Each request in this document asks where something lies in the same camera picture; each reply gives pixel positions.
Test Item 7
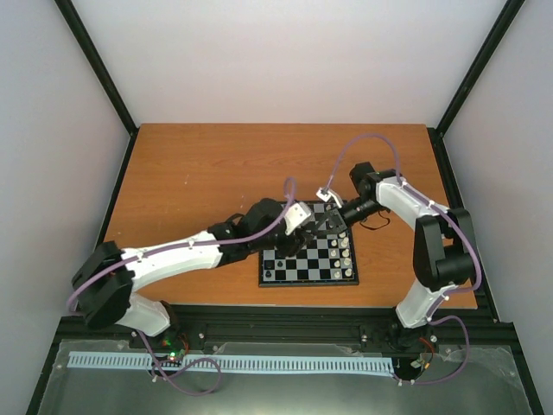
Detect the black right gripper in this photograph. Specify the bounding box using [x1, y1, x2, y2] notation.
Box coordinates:
[312, 196, 385, 235]

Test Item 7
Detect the black and white chessboard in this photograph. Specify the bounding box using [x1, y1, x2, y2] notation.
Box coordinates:
[257, 199, 360, 288]

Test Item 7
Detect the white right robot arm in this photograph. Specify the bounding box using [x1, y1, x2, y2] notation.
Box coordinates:
[316, 163, 482, 351]

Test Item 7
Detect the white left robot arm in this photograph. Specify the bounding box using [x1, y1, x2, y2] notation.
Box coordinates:
[68, 198, 313, 348]

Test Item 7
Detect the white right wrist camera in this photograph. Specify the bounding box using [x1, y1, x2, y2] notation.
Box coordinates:
[316, 187, 344, 208]

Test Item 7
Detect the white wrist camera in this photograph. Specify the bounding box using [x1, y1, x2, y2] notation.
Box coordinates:
[316, 187, 344, 208]
[284, 201, 313, 236]

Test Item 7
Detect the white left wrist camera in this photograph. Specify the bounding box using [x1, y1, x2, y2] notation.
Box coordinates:
[284, 201, 313, 236]

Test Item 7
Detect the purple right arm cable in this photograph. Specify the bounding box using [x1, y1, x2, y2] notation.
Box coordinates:
[327, 132, 483, 386]

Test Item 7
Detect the black aluminium frame rail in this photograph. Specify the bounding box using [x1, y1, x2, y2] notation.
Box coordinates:
[55, 303, 519, 360]

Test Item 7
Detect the white slotted cable duct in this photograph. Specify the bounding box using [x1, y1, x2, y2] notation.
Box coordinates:
[67, 351, 394, 377]

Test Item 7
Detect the black right frame post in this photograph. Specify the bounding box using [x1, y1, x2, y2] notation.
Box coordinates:
[434, 0, 526, 133]

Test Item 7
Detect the black frame post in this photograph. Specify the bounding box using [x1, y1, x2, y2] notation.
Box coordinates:
[434, 0, 526, 133]
[54, 0, 139, 135]

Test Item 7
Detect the black left frame post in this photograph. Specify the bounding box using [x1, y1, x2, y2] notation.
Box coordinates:
[54, 0, 139, 135]

